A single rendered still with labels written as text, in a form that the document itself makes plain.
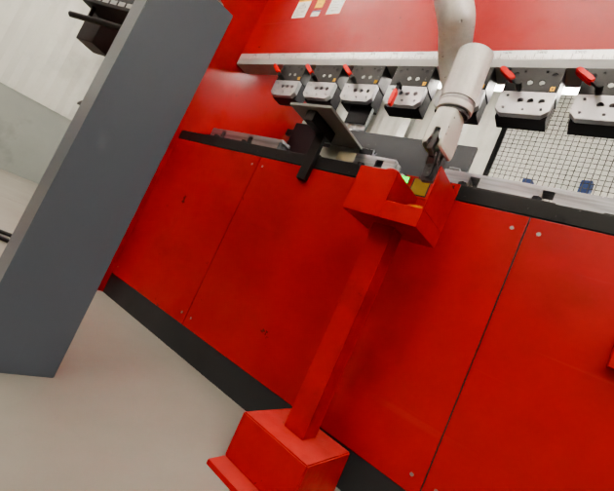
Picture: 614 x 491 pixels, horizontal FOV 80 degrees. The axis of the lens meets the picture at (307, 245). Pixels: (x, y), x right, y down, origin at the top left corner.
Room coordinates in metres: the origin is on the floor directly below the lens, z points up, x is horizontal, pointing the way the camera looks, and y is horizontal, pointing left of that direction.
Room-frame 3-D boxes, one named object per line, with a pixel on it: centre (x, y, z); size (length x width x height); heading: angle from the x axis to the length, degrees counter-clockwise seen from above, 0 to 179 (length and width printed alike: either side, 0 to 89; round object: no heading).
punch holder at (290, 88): (1.67, 0.37, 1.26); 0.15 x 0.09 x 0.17; 55
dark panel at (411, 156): (1.97, -0.08, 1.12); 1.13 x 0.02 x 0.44; 55
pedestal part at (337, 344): (0.91, -0.17, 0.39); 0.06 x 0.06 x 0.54; 53
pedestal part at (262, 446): (0.88, -0.15, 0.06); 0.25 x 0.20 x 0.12; 143
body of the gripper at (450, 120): (0.85, -0.19, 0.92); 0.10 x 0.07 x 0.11; 143
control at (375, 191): (0.91, -0.17, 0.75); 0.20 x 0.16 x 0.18; 53
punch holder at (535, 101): (1.09, -0.44, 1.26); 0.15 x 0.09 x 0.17; 55
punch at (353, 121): (1.42, 0.02, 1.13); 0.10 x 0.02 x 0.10; 55
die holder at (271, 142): (1.74, 0.47, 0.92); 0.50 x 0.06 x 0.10; 55
